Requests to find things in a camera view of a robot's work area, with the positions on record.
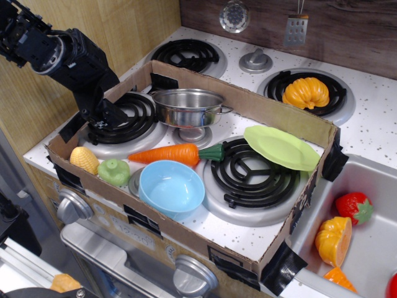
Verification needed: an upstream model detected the silver oven knob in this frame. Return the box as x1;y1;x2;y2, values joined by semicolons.
56;188;94;225
173;255;218;297

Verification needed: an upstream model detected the orange object bottom left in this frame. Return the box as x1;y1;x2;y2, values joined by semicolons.
50;273;81;293

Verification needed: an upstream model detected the orange pumpkin half in sink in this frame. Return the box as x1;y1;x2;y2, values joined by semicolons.
314;217;352;268

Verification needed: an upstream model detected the orange toy pumpkin half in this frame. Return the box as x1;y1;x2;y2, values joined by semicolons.
282;77;330;110

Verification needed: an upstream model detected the orange toy carrot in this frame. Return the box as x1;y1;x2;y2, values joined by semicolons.
128;143;225;167

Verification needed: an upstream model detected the back left black burner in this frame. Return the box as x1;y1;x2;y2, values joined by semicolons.
145;38;228;78

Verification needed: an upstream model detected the light green plastic plate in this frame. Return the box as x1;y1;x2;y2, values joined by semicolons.
243;125;320;171

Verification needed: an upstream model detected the black burner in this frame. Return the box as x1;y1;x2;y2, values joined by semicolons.
195;137;308;227
78;92;167;160
257;68;355;126
145;38;228;78

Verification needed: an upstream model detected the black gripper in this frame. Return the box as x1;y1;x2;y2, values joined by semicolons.
49;29;128;129

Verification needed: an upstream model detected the front right black burner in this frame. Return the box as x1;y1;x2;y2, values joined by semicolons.
195;137;308;227

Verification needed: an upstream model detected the silver oven door handle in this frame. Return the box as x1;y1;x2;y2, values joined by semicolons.
60;223;179;297

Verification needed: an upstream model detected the light blue plastic bowl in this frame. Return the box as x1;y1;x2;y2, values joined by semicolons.
138;160;205;221

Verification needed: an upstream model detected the back right black burner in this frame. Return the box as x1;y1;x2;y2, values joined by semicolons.
257;68;355;126

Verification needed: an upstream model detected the silver right oven knob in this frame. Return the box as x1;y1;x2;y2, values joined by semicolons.
173;255;218;297

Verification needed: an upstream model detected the red toy strawberry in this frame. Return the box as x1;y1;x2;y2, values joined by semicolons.
334;192;373;225

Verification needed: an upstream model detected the yellow toy corn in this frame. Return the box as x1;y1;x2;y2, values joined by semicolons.
69;147;100;175

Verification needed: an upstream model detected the silver left oven knob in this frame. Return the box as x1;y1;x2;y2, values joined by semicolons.
56;188;94;225

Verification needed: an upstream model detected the hanging silver spatula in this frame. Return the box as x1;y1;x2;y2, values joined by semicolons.
283;0;309;47

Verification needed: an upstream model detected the silver back stove knob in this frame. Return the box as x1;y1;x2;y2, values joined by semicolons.
239;48;273;74

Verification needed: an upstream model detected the orange toy slice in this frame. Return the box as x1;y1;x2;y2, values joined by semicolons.
323;267;358;294

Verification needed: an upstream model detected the front left black burner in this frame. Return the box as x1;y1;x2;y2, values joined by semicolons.
78;92;167;160

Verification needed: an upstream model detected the brown cardboard fence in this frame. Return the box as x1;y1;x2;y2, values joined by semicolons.
47;61;339;297

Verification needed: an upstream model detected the silver toy sink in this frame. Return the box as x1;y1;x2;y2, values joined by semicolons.
282;155;396;297

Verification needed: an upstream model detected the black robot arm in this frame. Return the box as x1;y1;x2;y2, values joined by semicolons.
1;1;128;128

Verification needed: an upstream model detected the silver centre stove knob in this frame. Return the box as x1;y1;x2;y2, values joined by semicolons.
172;127;212;149

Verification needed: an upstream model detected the hanging silver strainer ladle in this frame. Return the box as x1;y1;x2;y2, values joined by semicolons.
219;1;250;34

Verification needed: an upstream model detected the red toy at edge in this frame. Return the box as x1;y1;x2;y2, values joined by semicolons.
385;273;397;298

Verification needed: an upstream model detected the small steel pot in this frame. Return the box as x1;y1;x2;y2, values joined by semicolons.
152;89;233;128

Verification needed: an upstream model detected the green toy pepper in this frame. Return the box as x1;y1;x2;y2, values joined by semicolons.
97;159;130;187

